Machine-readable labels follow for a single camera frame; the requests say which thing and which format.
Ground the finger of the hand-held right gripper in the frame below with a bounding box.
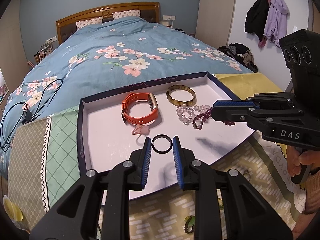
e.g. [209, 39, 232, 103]
[211, 106, 304, 126]
[214, 93, 297, 109]

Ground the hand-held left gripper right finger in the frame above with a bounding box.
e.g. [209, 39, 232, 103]
[172, 136, 293, 240]

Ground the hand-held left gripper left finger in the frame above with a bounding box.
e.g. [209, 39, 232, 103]
[29, 137, 152, 240]

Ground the black ring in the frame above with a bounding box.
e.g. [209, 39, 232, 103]
[152, 135, 173, 153]

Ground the purple bead bracelet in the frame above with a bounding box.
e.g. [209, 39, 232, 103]
[192, 107, 235, 130]

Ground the pink hair clip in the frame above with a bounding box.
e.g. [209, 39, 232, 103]
[132, 125, 150, 135]

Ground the orange wrist watch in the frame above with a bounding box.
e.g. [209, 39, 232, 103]
[121, 92, 159, 125]

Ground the clear bead bracelet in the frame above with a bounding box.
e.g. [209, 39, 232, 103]
[176, 104, 213, 125]

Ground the navy cardboard box lid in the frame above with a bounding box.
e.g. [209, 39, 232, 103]
[77, 72, 259, 200]

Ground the amber bangle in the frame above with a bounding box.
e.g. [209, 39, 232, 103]
[166, 84, 196, 107]

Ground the person's right forearm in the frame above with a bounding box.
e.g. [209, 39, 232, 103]
[301, 171, 320, 215]

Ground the person's right hand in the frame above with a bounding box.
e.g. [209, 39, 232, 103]
[286, 147, 320, 177]

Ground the dark pile of clothes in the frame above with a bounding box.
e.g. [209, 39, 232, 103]
[217, 43, 258, 73]

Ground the purple jacket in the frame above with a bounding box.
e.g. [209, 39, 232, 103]
[263, 0, 290, 48]

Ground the black jacket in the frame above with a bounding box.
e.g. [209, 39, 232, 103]
[244, 0, 270, 42]

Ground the patterned patchwork cloth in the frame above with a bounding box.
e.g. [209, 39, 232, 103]
[7, 105, 300, 240]

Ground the beige wardrobe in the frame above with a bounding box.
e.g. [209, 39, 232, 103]
[195, 0, 237, 47]

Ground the bed with blue floral duvet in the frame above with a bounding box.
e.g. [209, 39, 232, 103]
[0, 17, 253, 178]

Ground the dotted pillow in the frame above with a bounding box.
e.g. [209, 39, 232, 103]
[76, 16, 103, 30]
[112, 9, 141, 20]

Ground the yellow plastic cup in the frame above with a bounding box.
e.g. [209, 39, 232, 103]
[3, 195, 24, 223]

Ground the nightstand bottles and organizer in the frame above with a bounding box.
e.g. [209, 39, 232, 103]
[34, 41, 54, 64]

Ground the wooden bed headboard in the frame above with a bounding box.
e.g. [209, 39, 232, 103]
[55, 2, 160, 46]

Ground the black charger cable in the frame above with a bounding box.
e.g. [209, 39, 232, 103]
[0, 78, 63, 153]

